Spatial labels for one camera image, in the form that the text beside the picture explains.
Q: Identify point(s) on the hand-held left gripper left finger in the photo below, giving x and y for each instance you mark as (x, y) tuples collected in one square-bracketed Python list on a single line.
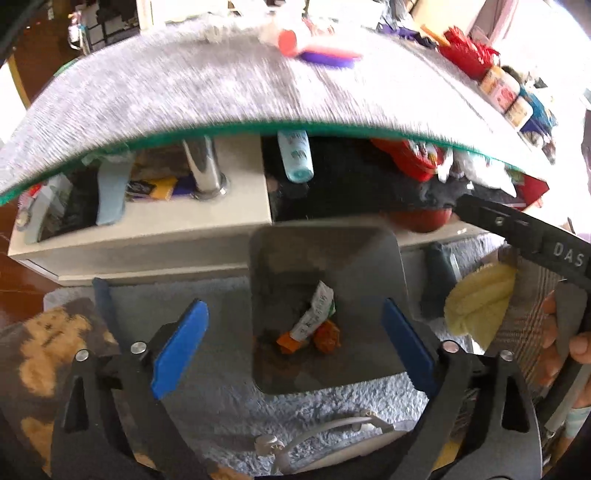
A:
[(180, 350)]

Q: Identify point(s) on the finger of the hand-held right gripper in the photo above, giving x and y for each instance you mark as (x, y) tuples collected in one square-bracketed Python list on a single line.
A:
[(498, 219)]

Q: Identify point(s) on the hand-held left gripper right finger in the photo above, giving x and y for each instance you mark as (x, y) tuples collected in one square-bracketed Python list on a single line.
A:
[(408, 344)]

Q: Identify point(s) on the grey square trash bin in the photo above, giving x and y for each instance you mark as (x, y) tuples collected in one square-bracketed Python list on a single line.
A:
[(286, 258)]

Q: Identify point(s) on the person's right hand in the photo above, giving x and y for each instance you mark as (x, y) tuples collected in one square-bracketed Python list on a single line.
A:
[(549, 341)]

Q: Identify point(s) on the grey shaggy rug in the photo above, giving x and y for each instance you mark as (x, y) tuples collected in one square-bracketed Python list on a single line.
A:
[(212, 332)]

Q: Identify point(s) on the white plastic bags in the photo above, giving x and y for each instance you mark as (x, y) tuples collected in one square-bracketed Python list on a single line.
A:
[(480, 170)]

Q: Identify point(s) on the black cloth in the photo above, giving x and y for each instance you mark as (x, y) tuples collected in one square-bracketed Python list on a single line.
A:
[(445, 194)]

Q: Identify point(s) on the plaid fringed blanket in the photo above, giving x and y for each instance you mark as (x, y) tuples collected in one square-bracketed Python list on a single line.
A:
[(526, 314)]

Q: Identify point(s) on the brown basketball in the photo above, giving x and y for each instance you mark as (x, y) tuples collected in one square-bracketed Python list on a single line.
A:
[(425, 222)]

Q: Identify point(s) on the orange crumpled wrapper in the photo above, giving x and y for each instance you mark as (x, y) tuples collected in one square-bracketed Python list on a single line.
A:
[(328, 339)]

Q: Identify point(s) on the yellow plush toy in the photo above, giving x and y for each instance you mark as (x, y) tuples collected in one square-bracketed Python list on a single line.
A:
[(480, 304)]

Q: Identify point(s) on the white wrapper with orange end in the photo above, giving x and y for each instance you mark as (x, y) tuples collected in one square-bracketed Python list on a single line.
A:
[(314, 314)]

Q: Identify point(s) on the small cream jar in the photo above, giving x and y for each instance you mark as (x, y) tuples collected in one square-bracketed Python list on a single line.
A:
[(518, 113)]

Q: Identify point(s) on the blue box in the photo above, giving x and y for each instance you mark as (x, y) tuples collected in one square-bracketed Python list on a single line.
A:
[(540, 117)]

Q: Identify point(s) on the white low table shelf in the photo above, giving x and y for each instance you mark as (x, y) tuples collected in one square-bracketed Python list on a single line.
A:
[(175, 240)]

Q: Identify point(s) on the brown bear print blanket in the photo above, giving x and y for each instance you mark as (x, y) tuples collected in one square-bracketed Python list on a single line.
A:
[(41, 360)]

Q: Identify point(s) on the yellow and black card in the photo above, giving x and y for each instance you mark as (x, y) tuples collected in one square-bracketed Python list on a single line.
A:
[(157, 189)]

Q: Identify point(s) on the purple booklet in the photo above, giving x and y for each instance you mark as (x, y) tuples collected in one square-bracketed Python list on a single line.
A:
[(183, 187)]

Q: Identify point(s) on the grey blue shoehorn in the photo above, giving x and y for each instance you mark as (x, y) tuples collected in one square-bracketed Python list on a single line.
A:
[(112, 194)]

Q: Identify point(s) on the chrome table leg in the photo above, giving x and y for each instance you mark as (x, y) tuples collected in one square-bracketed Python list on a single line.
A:
[(205, 166)]

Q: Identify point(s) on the light blue spray bottle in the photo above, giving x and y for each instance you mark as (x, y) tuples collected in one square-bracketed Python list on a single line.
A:
[(296, 157)]

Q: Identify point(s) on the purple brush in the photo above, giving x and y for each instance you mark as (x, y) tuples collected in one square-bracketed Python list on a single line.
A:
[(330, 57)]

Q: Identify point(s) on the grey cloth covered glass table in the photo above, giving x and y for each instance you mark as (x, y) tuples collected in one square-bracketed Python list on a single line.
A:
[(207, 101)]

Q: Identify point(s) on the white bottle with red cap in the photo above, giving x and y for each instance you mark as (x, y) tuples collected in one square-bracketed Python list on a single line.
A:
[(286, 41)]

